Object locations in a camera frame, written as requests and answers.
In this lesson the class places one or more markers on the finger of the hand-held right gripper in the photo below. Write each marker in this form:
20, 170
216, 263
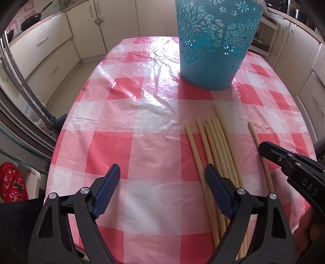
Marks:
273, 153

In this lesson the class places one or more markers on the white shelf rack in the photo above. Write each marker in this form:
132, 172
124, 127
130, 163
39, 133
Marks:
273, 35

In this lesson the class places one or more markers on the person's right hand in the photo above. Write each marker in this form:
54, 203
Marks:
304, 228

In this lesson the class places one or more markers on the black frying pan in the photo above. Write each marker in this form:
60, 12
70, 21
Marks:
31, 20

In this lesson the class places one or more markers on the person's dark clothing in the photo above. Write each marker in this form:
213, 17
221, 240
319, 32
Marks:
17, 228

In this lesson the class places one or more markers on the steel pot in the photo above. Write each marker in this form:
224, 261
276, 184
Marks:
299, 14

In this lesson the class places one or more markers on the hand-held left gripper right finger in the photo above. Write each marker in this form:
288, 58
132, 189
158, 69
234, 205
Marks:
219, 188

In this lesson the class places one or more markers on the bundle of wooden chopsticks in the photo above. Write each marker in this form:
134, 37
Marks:
221, 152

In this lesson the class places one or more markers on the cream tall kitchen cabinets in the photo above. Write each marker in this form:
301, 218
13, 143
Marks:
121, 17

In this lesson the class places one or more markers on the wooden chopstick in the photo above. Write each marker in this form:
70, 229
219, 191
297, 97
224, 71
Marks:
266, 172

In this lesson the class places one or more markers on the cream kitchen cabinet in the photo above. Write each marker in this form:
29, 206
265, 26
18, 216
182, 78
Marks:
292, 45

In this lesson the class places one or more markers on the cream drawer cabinet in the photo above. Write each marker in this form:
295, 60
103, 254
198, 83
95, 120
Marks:
50, 50

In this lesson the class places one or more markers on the red floral cushion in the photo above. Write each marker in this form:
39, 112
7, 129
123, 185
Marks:
10, 185

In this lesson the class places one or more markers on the blue perforated plastic basket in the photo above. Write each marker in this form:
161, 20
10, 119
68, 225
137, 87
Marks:
203, 66

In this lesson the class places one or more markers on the pink checked plastic tablecloth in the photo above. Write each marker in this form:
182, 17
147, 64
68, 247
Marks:
142, 142

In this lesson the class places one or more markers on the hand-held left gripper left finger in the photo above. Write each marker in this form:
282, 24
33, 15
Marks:
109, 183

